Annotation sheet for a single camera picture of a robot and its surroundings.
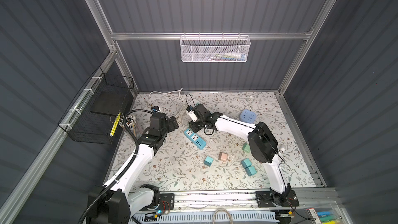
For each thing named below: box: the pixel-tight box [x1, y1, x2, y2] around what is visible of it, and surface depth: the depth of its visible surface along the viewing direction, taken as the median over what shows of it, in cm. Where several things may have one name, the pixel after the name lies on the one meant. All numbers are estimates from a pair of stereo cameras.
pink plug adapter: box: [218, 151, 229, 162], surface depth 88 cm
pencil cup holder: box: [123, 112, 138, 132], surface depth 86 cm
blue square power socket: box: [239, 109, 257, 124], surface depth 105 cm
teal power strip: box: [183, 128, 207, 150], surface depth 95 cm
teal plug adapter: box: [203, 155, 214, 167], surface depth 86 cm
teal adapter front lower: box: [245, 165, 258, 177], surface depth 84 cm
